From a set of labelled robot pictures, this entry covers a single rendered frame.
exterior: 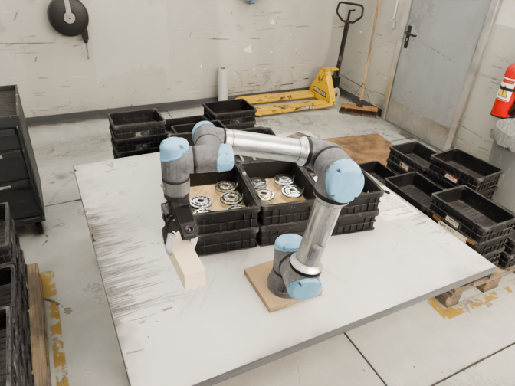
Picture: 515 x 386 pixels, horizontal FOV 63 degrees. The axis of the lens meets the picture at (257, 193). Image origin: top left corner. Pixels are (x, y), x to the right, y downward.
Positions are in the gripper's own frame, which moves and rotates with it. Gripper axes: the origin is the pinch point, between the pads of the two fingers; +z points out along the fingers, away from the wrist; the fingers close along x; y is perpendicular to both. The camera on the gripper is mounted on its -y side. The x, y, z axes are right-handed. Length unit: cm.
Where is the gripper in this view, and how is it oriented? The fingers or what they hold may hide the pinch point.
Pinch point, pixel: (182, 251)
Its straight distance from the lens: 130.6
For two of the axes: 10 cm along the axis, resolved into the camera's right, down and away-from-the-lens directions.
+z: -0.5, 8.5, 5.3
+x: -8.9, 2.0, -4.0
